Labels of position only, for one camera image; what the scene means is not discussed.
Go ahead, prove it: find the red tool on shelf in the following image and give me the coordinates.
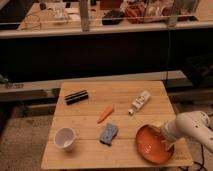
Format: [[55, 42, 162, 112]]
[[125, 4, 146, 24]]

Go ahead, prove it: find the wooden table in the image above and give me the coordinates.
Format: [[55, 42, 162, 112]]
[[40, 80, 194, 170]]

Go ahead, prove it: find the white cup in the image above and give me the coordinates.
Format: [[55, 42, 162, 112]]
[[53, 127, 76, 151]]

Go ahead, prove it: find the orange carrot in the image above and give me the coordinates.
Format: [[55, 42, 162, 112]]
[[97, 106, 114, 124]]

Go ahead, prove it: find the white bottle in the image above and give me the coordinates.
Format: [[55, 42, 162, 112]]
[[128, 91, 151, 115]]

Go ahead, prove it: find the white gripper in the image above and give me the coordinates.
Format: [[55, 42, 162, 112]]
[[160, 120, 183, 150]]

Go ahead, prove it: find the black rectangular box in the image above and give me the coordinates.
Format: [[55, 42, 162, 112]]
[[64, 90, 89, 105]]

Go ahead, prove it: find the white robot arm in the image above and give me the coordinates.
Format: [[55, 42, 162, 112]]
[[160, 111, 213, 153]]

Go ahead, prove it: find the black bag on shelf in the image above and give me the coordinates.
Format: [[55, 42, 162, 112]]
[[102, 10, 124, 25]]

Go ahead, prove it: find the blue sponge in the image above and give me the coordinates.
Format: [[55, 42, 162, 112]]
[[99, 123, 118, 146]]

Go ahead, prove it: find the metal shelf post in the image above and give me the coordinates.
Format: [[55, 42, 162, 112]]
[[79, 0, 90, 32]]

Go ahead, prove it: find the orange ceramic bowl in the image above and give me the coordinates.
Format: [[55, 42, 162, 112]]
[[135, 125, 174, 164]]

